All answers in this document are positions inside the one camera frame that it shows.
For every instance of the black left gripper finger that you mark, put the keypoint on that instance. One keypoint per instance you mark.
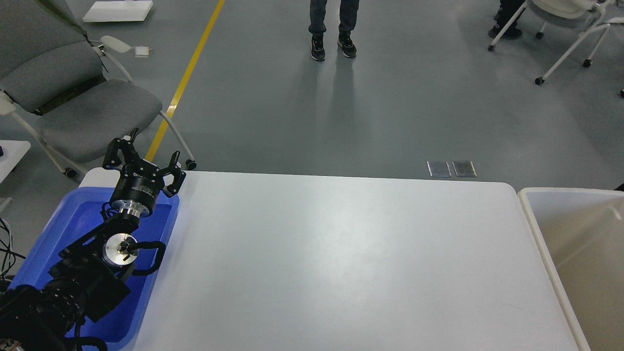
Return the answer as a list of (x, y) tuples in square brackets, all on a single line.
[(121, 152), (173, 169)]

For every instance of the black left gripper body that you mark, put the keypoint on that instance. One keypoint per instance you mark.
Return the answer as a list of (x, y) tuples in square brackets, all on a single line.
[(137, 189)]

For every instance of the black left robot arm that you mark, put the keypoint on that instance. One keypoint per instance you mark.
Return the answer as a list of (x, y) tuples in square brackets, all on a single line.
[(89, 281)]

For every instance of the blue plastic bin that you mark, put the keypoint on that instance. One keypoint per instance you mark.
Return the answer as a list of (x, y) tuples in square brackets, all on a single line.
[(77, 214)]

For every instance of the grey office chair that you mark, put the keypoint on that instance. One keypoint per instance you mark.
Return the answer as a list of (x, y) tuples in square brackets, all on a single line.
[(83, 97)]

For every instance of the white side table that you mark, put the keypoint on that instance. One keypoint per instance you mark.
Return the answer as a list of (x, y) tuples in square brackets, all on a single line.
[(13, 152)]

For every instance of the white flat board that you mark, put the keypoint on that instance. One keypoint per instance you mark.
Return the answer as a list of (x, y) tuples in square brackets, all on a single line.
[(118, 11)]

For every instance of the left metal floor plate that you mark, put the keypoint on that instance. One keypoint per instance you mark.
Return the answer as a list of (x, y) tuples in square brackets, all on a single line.
[(439, 169)]

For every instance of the metal floor plate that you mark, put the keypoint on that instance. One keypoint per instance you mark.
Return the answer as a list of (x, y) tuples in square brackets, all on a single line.
[(464, 168), (439, 169)]

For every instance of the right metal floor plate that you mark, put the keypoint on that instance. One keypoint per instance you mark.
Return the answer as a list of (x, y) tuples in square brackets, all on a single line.
[(464, 168)]

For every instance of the white plastic bin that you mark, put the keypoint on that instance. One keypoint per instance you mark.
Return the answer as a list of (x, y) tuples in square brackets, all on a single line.
[(580, 237)]

